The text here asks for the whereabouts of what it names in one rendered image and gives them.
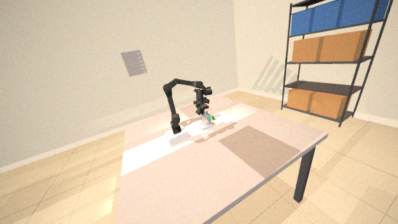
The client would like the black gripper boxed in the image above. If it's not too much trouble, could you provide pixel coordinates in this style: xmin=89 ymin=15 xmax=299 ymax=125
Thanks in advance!
xmin=193 ymin=97 xmax=209 ymax=115

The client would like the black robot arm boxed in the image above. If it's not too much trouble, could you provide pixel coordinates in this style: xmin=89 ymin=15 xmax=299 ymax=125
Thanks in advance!
xmin=163 ymin=78 xmax=212 ymax=134

